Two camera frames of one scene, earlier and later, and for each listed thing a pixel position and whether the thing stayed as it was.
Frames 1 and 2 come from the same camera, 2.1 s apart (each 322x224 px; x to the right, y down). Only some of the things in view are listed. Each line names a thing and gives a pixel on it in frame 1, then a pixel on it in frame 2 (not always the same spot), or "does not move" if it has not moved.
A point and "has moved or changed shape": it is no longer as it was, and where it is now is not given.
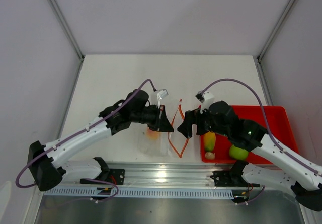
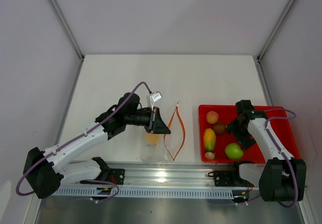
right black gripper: (191, 118) to (245, 141)
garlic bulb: (210, 155) does not move
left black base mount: (116, 176) does not move
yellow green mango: (210, 140) does not move
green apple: (238, 153) has moved or changed shape
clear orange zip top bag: (162, 143) has moved or changed shape
